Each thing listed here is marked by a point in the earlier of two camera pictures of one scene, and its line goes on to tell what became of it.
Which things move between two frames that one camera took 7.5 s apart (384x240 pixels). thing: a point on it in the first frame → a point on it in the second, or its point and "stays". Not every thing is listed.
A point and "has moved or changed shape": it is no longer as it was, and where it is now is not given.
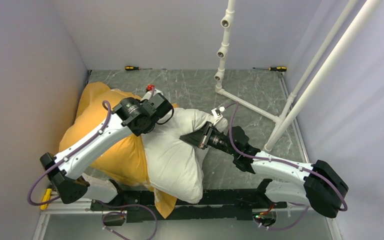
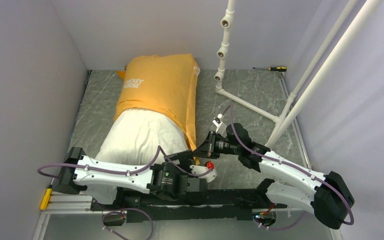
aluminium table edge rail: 296,128 stays
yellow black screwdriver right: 275,68 stays
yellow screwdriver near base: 47,197 stays
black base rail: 145,206 stays
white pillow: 176,167 has moved or changed shape
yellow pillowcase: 93,113 → 166,81
